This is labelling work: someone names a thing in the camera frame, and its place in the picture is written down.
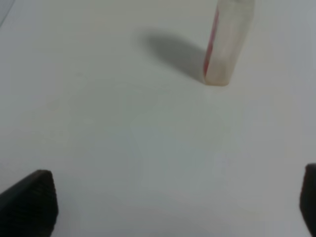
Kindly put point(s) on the clear plastic drink bottle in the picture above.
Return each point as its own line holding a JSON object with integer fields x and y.
{"x": 230, "y": 27}

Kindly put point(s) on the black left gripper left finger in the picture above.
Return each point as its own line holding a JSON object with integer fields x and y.
{"x": 30, "y": 207}

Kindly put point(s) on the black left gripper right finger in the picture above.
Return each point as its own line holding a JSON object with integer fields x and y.
{"x": 308, "y": 198}

